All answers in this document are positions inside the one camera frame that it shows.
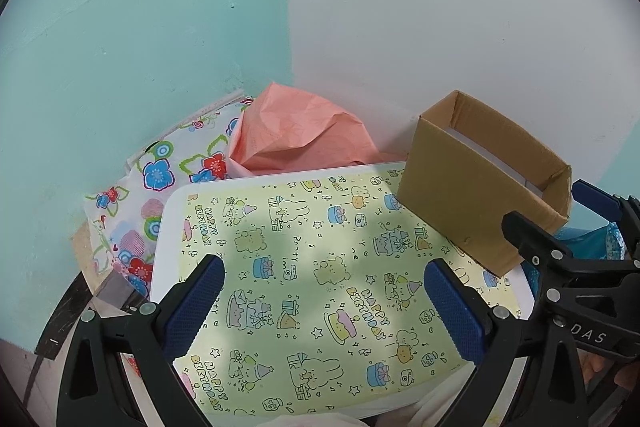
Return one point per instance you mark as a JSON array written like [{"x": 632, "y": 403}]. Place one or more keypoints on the white plastic bag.
[{"x": 440, "y": 407}]

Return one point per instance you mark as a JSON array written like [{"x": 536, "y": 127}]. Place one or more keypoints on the yellow cartoon printed mat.
[{"x": 300, "y": 267}]

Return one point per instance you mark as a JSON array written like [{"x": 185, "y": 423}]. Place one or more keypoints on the blue patterned wrapping paper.
[{"x": 590, "y": 242}]

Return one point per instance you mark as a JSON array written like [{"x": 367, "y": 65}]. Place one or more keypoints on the floral patterned wrapping paper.
[{"x": 160, "y": 172}]

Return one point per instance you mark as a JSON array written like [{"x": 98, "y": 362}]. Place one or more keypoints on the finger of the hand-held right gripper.
[
  {"x": 597, "y": 197},
  {"x": 535, "y": 239}
]

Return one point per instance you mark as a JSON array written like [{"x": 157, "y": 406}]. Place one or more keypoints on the dark wooden board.
[{"x": 65, "y": 317}]

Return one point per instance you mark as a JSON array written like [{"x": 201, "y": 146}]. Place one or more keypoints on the grey block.
[{"x": 116, "y": 293}]

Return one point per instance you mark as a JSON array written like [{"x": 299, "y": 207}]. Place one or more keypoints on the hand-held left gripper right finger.
[{"x": 455, "y": 312}]

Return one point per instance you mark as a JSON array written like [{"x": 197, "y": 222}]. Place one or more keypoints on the crumpled pink paper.
[{"x": 300, "y": 127}]

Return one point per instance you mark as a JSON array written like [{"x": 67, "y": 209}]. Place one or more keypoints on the person's right hand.
[{"x": 607, "y": 372}]

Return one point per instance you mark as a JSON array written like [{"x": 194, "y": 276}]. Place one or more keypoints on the tan board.
[{"x": 82, "y": 247}]

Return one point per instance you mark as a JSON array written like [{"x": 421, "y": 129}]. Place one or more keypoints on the small white table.
[{"x": 167, "y": 227}]

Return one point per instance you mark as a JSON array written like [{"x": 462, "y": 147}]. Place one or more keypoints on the brown cardboard box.
[{"x": 450, "y": 207}]

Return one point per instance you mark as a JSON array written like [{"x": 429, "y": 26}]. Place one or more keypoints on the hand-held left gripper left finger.
[{"x": 195, "y": 302}]

